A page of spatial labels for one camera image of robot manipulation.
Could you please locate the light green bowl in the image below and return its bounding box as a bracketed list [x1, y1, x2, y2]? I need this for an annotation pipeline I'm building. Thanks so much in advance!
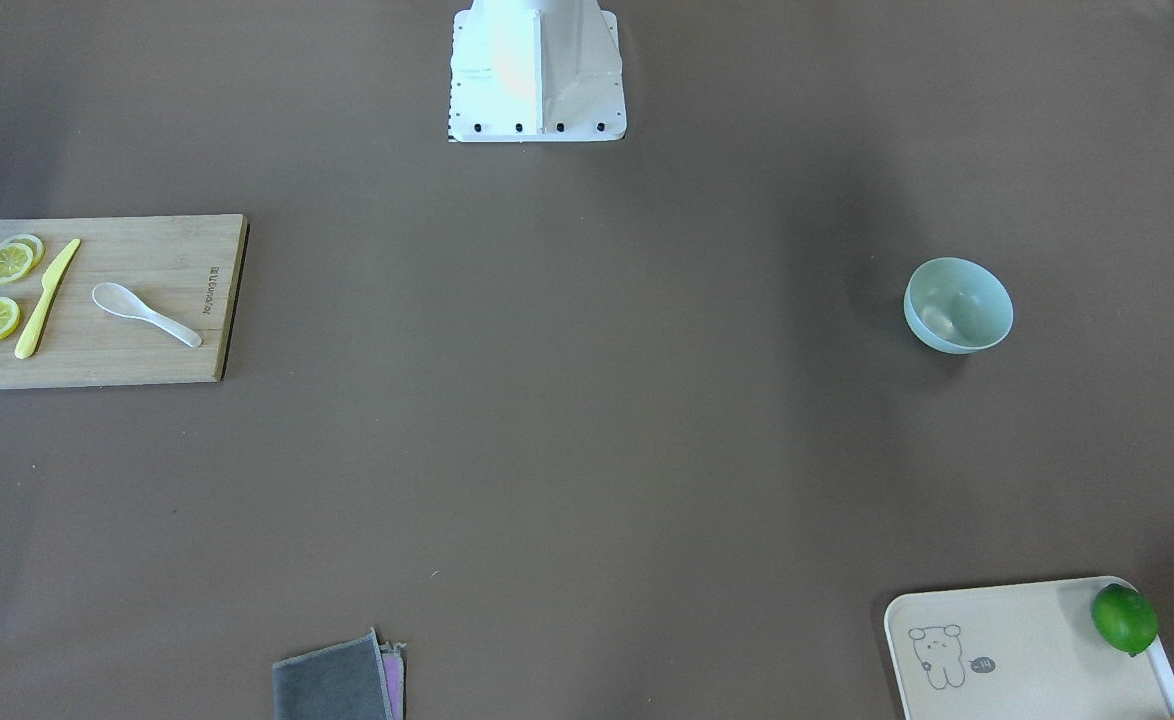
[903, 258, 1016, 355]

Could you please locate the white ceramic spoon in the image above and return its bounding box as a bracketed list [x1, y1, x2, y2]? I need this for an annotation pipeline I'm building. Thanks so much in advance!
[90, 282, 202, 348]

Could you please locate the lemon slice upper back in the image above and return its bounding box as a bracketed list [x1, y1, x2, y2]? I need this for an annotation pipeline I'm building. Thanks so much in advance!
[2, 233, 46, 265]

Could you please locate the green lime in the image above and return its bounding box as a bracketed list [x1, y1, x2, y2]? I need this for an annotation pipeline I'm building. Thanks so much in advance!
[1091, 583, 1159, 657]

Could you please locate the bamboo cutting board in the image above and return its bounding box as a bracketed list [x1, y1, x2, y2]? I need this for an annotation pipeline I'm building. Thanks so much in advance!
[0, 214, 249, 389]

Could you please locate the cream tray with cartoon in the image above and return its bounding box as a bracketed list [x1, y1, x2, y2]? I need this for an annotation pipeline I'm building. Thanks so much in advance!
[883, 577, 1174, 719]

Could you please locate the grey folded cloth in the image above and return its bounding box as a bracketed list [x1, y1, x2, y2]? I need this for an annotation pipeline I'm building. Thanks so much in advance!
[272, 628, 407, 719]

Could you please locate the yellow plastic knife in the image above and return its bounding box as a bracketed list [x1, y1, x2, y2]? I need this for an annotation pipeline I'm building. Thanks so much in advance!
[14, 238, 81, 359]

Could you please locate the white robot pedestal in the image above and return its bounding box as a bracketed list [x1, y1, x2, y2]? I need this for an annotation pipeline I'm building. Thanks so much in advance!
[447, 1, 628, 143]

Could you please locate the lemon slice upper front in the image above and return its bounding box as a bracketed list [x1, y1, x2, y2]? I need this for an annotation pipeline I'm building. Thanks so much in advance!
[0, 242, 38, 284]

